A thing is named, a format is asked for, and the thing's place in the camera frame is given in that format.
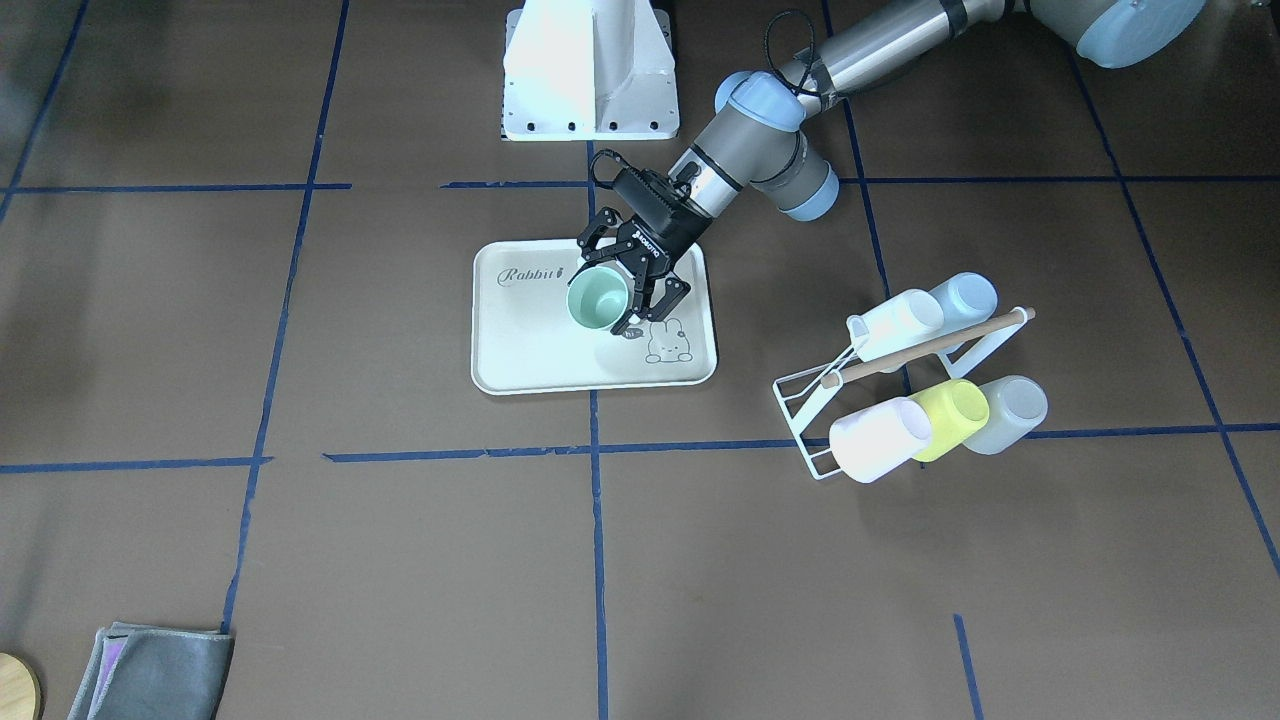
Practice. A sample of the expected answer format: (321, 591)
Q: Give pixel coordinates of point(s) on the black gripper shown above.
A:
(672, 234)

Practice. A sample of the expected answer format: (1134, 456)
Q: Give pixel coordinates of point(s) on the green cup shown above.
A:
(598, 298)

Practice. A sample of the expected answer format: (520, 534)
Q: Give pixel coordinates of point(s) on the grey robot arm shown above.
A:
(755, 139)

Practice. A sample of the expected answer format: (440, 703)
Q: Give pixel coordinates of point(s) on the cream rabbit tray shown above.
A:
(524, 339)

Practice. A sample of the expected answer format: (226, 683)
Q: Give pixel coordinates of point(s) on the beige cup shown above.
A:
(910, 318)

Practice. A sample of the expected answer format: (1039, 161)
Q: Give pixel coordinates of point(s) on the pink cup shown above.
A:
(871, 443)

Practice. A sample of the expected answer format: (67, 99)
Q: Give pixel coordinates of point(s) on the blue cup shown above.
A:
(966, 299)

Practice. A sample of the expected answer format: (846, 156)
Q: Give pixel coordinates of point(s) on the yellow cup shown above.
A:
(956, 409)

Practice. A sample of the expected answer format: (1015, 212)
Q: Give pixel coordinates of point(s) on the grey cup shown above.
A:
(1017, 405)

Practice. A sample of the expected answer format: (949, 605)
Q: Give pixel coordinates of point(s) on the grey folded cloth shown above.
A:
(139, 671)

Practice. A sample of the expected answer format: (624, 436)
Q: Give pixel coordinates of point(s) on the wooden stand with round base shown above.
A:
(21, 695)

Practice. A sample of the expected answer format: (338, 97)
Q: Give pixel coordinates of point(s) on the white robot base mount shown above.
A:
(589, 71)

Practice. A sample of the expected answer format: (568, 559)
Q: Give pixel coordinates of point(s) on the white wire cup rack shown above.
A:
(804, 397)

